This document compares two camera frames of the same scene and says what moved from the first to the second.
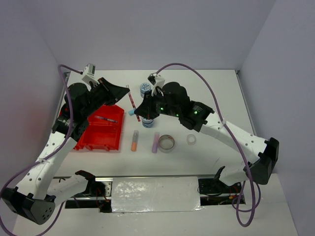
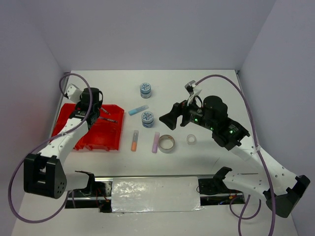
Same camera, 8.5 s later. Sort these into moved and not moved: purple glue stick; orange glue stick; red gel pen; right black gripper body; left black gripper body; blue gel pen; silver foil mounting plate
Moved: right black gripper body; left black gripper body; red gel pen
Not moved: purple glue stick; blue gel pen; orange glue stick; silver foil mounting plate
